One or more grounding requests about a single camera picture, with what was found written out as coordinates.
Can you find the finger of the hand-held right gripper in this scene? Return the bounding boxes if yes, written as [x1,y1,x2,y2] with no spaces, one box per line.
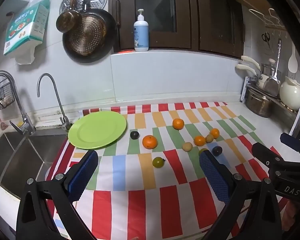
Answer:
[280,132,300,155]
[252,142,300,175]

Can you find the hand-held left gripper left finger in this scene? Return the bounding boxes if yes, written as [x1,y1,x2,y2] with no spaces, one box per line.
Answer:
[16,150,99,240]

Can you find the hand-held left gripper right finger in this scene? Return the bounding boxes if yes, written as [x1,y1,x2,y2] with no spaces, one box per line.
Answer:
[199,150,283,240]

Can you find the green plate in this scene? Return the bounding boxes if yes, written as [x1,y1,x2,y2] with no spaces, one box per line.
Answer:
[68,111,127,150]

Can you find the person's right hand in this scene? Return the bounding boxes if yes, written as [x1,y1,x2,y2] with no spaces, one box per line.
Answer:
[284,200,300,233]

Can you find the white ceramic jug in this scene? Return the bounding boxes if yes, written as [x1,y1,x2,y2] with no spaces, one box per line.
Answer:
[279,76,300,111]

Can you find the large steel pot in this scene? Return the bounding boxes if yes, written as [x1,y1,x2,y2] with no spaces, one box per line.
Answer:
[245,87,274,118]

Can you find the colourful striped tablecloth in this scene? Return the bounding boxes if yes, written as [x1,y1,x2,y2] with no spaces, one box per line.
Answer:
[46,102,290,240]

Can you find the metal ladle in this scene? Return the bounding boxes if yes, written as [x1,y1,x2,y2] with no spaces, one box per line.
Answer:
[262,39,282,97]

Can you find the steel sink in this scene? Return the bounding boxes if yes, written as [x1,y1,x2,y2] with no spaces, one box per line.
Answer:
[0,130,68,193]

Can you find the metal dish rack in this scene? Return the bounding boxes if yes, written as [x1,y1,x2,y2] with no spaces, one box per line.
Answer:
[241,76,300,135]

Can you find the steel pot with knob lid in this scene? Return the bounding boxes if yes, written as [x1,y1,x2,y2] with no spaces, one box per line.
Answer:
[261,58,282,79]

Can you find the white rice paddle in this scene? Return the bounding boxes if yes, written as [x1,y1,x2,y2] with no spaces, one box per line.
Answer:
[287,41,297,73]

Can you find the tall chrome faucet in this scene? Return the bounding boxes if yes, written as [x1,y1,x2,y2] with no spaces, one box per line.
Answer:
[0,71,36,135]

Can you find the slim gooseneck faucet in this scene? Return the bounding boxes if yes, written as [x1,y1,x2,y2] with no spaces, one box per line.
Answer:
[37,73,71,130]

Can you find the black scissors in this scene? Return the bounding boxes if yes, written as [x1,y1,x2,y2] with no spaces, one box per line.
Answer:
[262,32,271,49]

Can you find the black frying pan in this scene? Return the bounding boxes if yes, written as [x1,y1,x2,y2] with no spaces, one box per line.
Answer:
[62,0,118,63]

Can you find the dark wooden cabinet door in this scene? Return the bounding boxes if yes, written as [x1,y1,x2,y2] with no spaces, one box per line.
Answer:
[195,0,244,59]
[111,0,198,53]

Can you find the white blue pump bottle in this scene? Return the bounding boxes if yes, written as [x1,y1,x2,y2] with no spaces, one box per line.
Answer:
[133,9,149,52]

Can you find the small copper saucepan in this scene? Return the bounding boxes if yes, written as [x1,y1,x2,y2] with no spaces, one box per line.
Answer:
[56,0,83,33]

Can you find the green white bag box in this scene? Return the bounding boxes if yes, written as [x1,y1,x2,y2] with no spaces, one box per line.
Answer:
[3,0,51,65]

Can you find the cream handled utensils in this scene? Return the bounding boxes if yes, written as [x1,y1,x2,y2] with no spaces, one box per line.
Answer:
[235,64,268,88]

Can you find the black wire basket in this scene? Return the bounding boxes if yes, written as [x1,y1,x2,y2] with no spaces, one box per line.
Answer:
[0,81,15,112]

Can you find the white wire hanger rack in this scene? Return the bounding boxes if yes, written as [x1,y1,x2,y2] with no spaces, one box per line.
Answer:
[249,8,288,30]

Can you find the wooden wall shelf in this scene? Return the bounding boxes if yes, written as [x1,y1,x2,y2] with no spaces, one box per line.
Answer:
[234,0,290,28]

